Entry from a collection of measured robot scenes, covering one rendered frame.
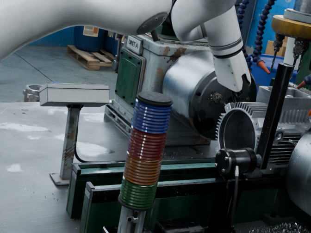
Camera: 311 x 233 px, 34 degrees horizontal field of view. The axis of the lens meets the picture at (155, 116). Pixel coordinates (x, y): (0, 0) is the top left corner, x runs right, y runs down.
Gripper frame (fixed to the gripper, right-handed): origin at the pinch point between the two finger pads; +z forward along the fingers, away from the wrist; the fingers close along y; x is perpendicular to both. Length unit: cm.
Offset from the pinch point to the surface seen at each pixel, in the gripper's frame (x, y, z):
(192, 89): -5.2, -16.2, -0.4
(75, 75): 40, -420, 150
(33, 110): -45, -74, 9
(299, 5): 19.4, 6.1, -20.1
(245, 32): 355, -563, 278
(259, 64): 12.1, -5.7, -3.4
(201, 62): 2.7, -22.3, -3.6
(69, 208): -53, 1, 2
